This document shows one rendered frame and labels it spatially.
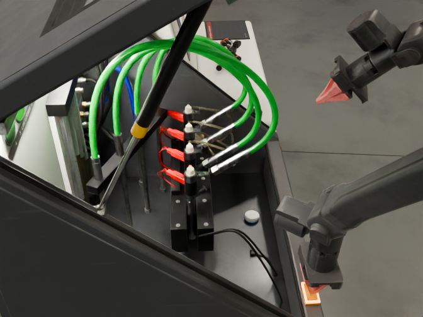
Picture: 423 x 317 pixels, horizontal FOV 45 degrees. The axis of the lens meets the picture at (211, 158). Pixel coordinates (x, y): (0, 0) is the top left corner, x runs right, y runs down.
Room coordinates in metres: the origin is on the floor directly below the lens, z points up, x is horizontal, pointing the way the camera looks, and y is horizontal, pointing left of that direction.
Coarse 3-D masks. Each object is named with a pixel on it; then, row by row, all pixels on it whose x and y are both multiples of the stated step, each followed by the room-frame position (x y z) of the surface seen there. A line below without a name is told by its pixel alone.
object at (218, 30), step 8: (208, 24) 1.86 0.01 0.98; (216, 24) 1.86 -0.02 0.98; (224, 24) 1.87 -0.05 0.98; (232, 24) 1.87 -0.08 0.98; (240, 24) 1.87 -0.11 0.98; (208, 32) 1.79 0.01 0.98; (216, 32) 1.79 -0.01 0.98; (224, 32) 1.79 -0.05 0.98; (232, 32) 1.79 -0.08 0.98; (240, 32) 1.80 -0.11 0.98; (248, 32) 1.80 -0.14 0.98
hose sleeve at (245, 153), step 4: (248, 148) 0.86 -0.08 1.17; (240, 152) 0.85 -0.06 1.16; (244, 152) 0.85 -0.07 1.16; (248, 152) 0.85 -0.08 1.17; (232, 156) 0.86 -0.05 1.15; (236, 156) 0.85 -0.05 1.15; (240, 156) 0.85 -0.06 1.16; (244, 156) 0.84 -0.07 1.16; (248, 156) 0.85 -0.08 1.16; (224, 160) 0.85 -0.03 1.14; (228, 160) 0.85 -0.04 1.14; (232, 160) 0.85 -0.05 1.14; (236, 160) 0.84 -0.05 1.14; (240, 160) 0.85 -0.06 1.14; (220, 164) 0.85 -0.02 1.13; (224, 164) 0.85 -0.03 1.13; (228, 164) 0.84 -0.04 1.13; (232, 164) 0.84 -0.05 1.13; (220, 168) 0.84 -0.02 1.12; (224, 168) 0.84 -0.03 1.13
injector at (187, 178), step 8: (184, 176) 0.84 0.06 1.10; (192, 176) 0.84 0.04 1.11; (184, 184) 0.84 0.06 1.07; (192, 184) 0.83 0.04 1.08; (192, 192) 0.83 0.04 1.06; (200, 192) 0.84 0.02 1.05; (192, 200) 0.84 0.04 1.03; (192, 208) 0.84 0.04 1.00; (192, 216) 0.84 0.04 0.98; (192, 224) 0.84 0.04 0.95; (192, 232) 0.84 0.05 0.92
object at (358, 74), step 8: (368, 56) 0.96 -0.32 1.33; (344, 64) 0.98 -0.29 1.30; (352, 64) 0.96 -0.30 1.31; (360, 64) 0.95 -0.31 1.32; (368, 64) 0.94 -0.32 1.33; (336, 72) 0.94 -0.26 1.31; (344, 72) 0.95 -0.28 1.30; (352, 72) 0.95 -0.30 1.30; (360, 72) 0.94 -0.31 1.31; (368, 72) 0.93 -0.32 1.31; (376, 72) 0.93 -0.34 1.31; (352, 80) 0.94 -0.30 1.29; (360, 80) 0.93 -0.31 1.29; (368, 80) 0.93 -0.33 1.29; (352, 88) 0.94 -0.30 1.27; (360, 88) 0.94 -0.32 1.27; (360, 96) 0.93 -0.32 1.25
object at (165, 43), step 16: (128, 48) 0.84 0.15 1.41; (144, 48) 0.84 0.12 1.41; (192, 48) 0.84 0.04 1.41; (208, 48) 0.84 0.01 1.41; (112, 64) 0.83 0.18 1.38; (240, 64) 0.85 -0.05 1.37; (256, 80) 0.85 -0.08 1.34; (96, 96) 0.83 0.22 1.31; (272, 96) 0.85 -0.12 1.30; (96, 112) 0.84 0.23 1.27; (272, 112) 0.85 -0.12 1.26; (272, 128) 0.85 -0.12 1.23; (96, 144) 0.84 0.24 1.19; (256, 144) 0.85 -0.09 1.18; (96, 160) 0.83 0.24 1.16
